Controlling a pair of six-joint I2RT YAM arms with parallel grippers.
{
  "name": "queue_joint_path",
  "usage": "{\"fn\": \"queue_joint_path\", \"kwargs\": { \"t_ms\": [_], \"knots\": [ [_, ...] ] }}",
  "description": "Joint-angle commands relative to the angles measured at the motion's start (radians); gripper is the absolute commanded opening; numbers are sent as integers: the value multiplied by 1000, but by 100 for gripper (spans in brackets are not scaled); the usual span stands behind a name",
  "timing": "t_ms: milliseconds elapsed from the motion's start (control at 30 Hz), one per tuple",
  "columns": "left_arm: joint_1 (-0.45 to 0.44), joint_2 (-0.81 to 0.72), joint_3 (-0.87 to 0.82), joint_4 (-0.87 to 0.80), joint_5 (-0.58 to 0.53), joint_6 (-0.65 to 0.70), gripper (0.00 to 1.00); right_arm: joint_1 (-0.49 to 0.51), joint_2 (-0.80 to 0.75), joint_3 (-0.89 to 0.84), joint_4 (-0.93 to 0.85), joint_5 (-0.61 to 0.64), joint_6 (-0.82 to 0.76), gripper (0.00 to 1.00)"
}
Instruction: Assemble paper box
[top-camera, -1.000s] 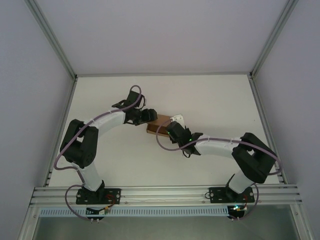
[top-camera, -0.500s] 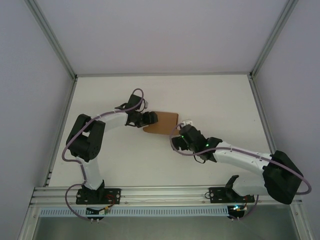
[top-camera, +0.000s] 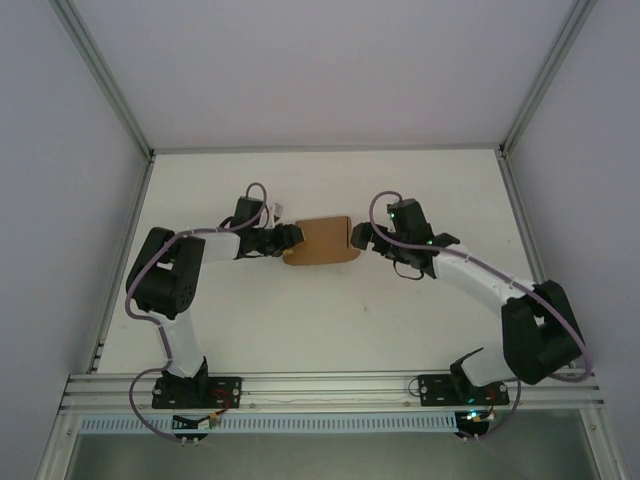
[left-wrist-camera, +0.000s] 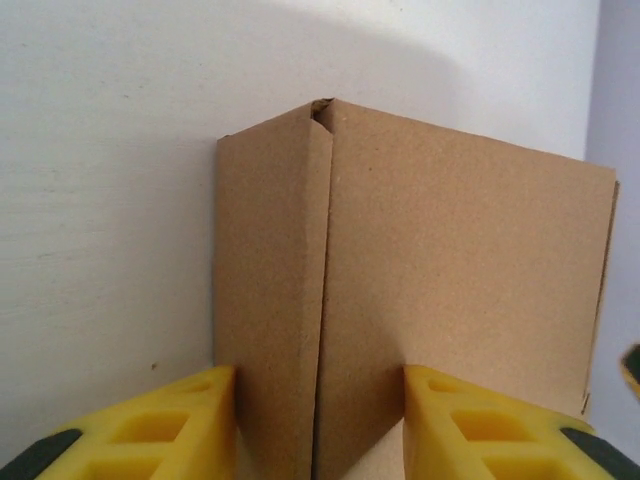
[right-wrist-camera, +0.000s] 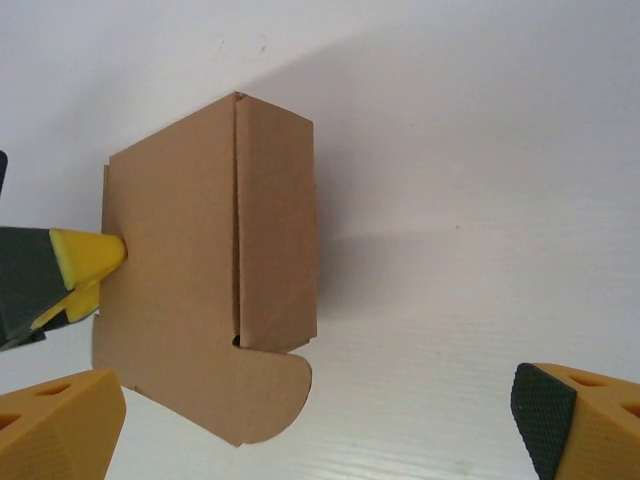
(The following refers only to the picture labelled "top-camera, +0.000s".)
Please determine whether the aluminium frame post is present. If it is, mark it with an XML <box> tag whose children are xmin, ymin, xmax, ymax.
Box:
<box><xmin>499</xmin><ymin>0</ymin><xmax>599</xmax><ymax>159</ymax></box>
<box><xmin>49</xmin><ymin>0</ymin><xmax>154</xmax><ymax>159</ymax></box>

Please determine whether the aluminium mounting rail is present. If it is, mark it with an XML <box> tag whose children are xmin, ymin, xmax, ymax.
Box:
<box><xmin>59</xmin><ymin>368</ymin><xmax>606</xmax><ymax>415</ymax></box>

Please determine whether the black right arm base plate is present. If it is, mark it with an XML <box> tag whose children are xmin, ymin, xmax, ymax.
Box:
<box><xmin>418</xmin><ymin>373</ymin><xmax>511</xmax><ymax>407</ymax></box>

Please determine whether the aluminium table edge rail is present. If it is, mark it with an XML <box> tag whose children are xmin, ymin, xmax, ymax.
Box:
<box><xmin>149</xmin><ymin>142</ymin><xmax>504</xmax><ymax>156</ymax></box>
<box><xmin>497</xmin><ymin>149</ymin><xmax>576</xmax><ymax>369</ymax></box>
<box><xmin>87</xmin><ymin>153</ymin><xmax>157</xmax><ymax>374</ymax></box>

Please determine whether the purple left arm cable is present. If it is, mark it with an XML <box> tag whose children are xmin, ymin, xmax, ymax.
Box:
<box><xmin>123</xmin><ymin>181</ymin><xmax>271</xmax><ymax>444</ymax></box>

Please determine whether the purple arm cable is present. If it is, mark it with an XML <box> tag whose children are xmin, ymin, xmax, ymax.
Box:
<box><xmin>368</xmin><ymin>190</ymin><xmax>596</xmax><ymax>444</ymax></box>
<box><xmin>123</xmin><ymin>181</ymin><xmax>271</xmax><ymax>444</ymax></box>

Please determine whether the white slotted cable duct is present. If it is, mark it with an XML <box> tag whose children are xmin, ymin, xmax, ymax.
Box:
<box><xmin>79</xmin><ymin>412</ymin><xmax>460</xmax><ymax>434</ymax></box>

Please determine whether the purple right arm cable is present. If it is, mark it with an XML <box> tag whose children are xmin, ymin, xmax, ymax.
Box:
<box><xmin>368</xmin><ymin>190</ymin><xmax>596</xmax><ymax>444</ymax></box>

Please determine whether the brown cardboard box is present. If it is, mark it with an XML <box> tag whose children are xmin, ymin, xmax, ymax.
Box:
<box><xmin>281</xmin><ymin>214</ymin><xmax>362</xmax><ymax>268</ymax></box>

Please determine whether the small wired connector board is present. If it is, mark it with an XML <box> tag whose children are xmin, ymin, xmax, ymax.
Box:
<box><xmin>172</xmin><ymin>412</ymin><xmax>222</xmax><ymax>432</ymax></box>
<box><xmin>458</xmin><ymin>408</ymin><xmax>497</xmax><ymax>426</ymax></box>

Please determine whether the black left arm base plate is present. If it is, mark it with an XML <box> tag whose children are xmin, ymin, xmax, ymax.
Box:
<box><xmin>151</xmin><ymin>375</ymin><xmax>244</xmax><ymax>411</ymax></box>

